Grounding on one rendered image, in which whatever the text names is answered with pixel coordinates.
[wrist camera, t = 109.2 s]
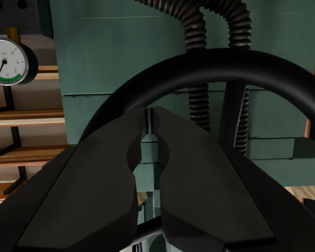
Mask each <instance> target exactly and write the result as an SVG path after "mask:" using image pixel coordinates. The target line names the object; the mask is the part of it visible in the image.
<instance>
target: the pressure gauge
mask: <svg viewBox="0 0 315 252"><path fill-rule="evenodd" d="M6 34H7V38H3V37H0V69H1V66H2V61H3V60H4V61H7V64H4V65H3V67H2V69H1V71H0V85H4V86H13V85H25V84H28V83H30V82H31V81H32V80H33V79H34V78H35V77H36V75H37V73H38V69H39V64H38V60H37V57H36V55H35V54H34V52H33V51H32V50H31V49H30V48H29V47H28V46H26V45H25V44H22V43H21V37H20V35H19V30H18V28H17V27H11V26H8V27H6Z"/></svg>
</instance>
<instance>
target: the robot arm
mask: <svg viewBox="0 0 315 252"><path fill-rule="evenodd" d="M150 124H151V134H152V135H154V136H155V137H156V138H157V151H158V161H159V162H160V163H161V164H162V165H163V166H164V168H165V170H164V171H163V172H162V174H161V175H160V214H161V227H162V234H163V237H164V239H165V240H166V241H167V242H168V243H169V244H171V245H172V246H174V247H176V248H177V249H179V250H181V251H182V252H315V216H314V214H313V213H312V212H311V211H310V210H309V209H308V208H307V207H306V206H305V205H303V204H302V203H301V202H300V201H299V200H298V199H297V198H296V197H295V196H294V195H293V194H291V193H290V192H289V191H288V190H287V189H286V188H284V187H283V186H282V185H281V184H279V183H278V182H277V181H276V180H274V179H273V178H272V177H271V176H269V175H268V174H267V173H266V172H264V171H263V170H262V169H261V168H260V167H258V166H257V165H256V164H255V163H253V162H252V161H251V160H250V159H248V158H247V157H246V156H245V155H243V154H242V153H241V152H240V151H238V150H237V149H236V148H235V147H233V146H232V145H231V144H230V143H228V142H227V141H226V142H219V141H218V140H217V139H215V138H214V137H213V136H212V135H211V134H209V133H208V132H207V131H205V130H204V129H203V128H201V127H200V126H198V125H196V124H195V123H193V122H191V121H189V120H187V119H185V118H183V117H181V116H179V115H177V114H175V113H173V112H171V111H169V110H167V109H165V108H163V107H161V106H155V107H150V108H148V107H147V108H146V107H143V106H139V107H136V108H135V109H133V110H131V111H129V112H127V113H125V114H123V115H122V116H120V117H118V118H116V119H114V120H112V121H111V122H109V123H107V124H105V125H104V126H102V127H100V128H99V129H97V130H96V131H94V132H93V133H92V134H90V135H89V136H88V137H87V138H86V139H84V140H83V141H82V142H81V143H80V144H79V145H78V146H68V147H67V148H66V149H65V150H64V151H62V152H61V153H60V154H59V155H58V156H56V157H55V158H54V159H53V160H52V161H50V162H49V163H48V164H47V165H46V166H44V167H43V168H42V169H41V170H40V171H38V172H37V173H36V174H35V175H34V176H32V177H31V178H30V179H29V180H28V181H26V182H25V183H24V184H23V185H22V186H20V187H19V188H18V189H17V190H16V191H14V192H13V193H12V194H11V195H10V196H8V197H7V198H6V199H5V200H4V201H3V202H1V203H0V252H120V251H121V250H123V249H124V248H126V247H127V246H129V245H130V244H131V243H132V242H133V241H134V239H135V237H136V234H137V225H138V214H139V205H138V196H137V186H136V178H135V175H134V174H133V172H134V170H135V168H136V167H137V165H138V164H139V163H140V162H141V161H142V151H141V141H142V140H143V138H144V137H145V136H146V135H148V134H149V127H150Z"/></svg>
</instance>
